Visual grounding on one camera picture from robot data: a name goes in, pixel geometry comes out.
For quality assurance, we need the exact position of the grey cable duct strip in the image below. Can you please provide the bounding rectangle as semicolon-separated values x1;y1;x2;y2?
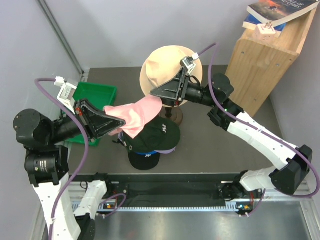
71;201;255;212

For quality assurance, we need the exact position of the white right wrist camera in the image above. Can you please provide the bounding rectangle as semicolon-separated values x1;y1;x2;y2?
180;52;199;76

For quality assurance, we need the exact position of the green plastic tray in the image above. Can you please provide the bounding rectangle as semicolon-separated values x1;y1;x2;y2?
57;82;117;147

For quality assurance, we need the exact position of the pink brim cap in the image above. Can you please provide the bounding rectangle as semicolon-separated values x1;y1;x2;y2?
103;94;163;139

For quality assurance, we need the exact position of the cream bucket hat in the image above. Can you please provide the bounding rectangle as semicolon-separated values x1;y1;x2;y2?
138;45;195;110

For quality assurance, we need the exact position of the dark green baseball cap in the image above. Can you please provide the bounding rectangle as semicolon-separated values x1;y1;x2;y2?
123;116;181;153

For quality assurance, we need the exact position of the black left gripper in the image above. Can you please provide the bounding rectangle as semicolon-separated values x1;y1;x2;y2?
47;95;125;143

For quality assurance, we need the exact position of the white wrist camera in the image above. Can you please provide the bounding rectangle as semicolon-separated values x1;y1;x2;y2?
180;52;199;76
54;76;78;108

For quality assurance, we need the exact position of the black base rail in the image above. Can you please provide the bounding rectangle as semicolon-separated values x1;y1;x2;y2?
68;173;250;201

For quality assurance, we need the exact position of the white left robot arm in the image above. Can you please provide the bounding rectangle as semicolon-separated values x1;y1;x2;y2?
13;99;126;240

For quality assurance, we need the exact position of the lavender baseball cap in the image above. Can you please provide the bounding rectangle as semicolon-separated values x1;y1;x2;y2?
116;132;176;154

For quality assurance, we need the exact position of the dark wooden hat stand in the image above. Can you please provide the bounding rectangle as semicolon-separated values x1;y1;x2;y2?
159;107;183;126

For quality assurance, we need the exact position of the black baseball cap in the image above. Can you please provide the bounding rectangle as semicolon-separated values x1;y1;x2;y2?
128;151;161;171

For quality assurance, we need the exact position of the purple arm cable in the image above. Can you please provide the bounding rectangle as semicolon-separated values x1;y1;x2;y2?
34;77;127;240
196;42;320;199

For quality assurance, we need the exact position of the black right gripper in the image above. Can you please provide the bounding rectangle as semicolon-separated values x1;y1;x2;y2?
150;68;218;109

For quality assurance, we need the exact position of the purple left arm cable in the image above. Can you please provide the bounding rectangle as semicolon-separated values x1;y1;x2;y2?
34;77;127;240

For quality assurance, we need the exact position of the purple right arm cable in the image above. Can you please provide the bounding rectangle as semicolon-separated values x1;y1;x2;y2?
196;42;320;199

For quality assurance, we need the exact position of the tall wooden shelf box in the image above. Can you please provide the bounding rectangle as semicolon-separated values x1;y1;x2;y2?
225;9;316;117

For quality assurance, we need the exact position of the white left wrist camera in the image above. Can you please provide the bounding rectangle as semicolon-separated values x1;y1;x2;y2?
54;76;78;108

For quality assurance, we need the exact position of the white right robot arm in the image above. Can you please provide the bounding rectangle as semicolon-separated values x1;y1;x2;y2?
150;67;313;198

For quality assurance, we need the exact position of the blue baseball cap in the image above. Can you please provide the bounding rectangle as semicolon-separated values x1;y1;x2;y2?
135;151;159;156

